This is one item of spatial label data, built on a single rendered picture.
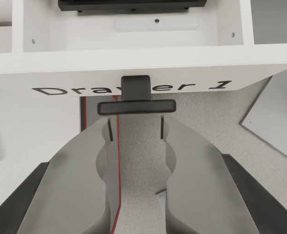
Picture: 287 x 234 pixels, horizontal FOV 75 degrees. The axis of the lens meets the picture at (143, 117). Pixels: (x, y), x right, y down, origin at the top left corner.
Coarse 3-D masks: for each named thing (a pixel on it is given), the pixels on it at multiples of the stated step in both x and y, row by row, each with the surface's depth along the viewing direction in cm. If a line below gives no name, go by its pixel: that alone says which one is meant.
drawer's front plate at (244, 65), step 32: (0, 64) 16; (32, 64) 16; (64, 64) 16; (96, 64) 16; (128, 64) 16; (160, 64) 16; (192, 64) 16; (224, 64) 16; (256, 64) 16; (32, 96) 25; (64, 96) 26
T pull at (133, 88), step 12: (132, 84) 17; (144, 84) 17; (132, 96) 17; (144, 96) 17; (108, 108) 17; (120, 108) 17; (132, 108) 17; (144, 108) 17; (156, 108) 17; (168, 108) 17
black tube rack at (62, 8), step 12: (60, 0) 22; (72, 0) 22; (84, 0) 22; (96, 0) 22; (108, 0) 22; (120, 0) 22; (132, 0) 22; (144, 0) 22; (156, 0) 22; (168, 0) 22; (180, 0) 22; (192, 0) 22; (204, 0) 22
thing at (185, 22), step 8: (168, 16) 25; (176, 16) 25; (184, 16) 25; (192, 16) 25; (120, 24) 24; (128, 24) 24; (136, 24) 24; (144, 24) 24; (152, 24) 24; (160, 24) 24; (168, 24) 24; (176, 24) 24; (184, 24) 24; (192, 24) 24
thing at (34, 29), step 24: (24, 0) 20; (48, 0) 25; (216, 0) 26; (240, 0) 20; (24, 24) 20; (48, 24) 25; (72, 24) 25; (96, 24) 26; (216, 24) 26; (240, 24) 20; (24, 48) 19; (48, 48) 25; (72, 48) 25; (96, 48) 25; (120, 48) 25
